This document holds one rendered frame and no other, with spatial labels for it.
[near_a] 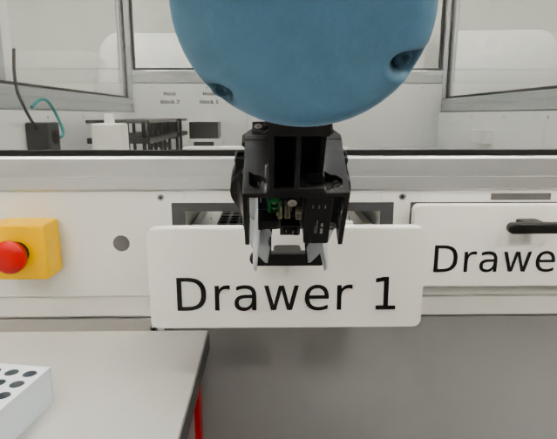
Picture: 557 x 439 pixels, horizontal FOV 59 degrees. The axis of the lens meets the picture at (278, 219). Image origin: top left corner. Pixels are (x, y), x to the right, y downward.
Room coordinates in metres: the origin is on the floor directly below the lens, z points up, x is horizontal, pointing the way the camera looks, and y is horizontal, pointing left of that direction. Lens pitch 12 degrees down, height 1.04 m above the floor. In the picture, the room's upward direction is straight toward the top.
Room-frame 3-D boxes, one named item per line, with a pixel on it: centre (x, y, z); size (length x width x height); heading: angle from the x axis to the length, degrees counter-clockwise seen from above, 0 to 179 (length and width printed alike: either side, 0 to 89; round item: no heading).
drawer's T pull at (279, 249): (0.48, -0.01, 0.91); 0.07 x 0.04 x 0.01; 91
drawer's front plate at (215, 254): (0.50, -0.01, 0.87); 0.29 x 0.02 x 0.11; 91
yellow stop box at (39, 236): (0.61, 0.32, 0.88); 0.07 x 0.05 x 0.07; 91
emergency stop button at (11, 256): (0.58, 0.32, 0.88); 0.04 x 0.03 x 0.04; 91
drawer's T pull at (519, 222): (0.61, -0.32, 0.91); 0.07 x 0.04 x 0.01; 91
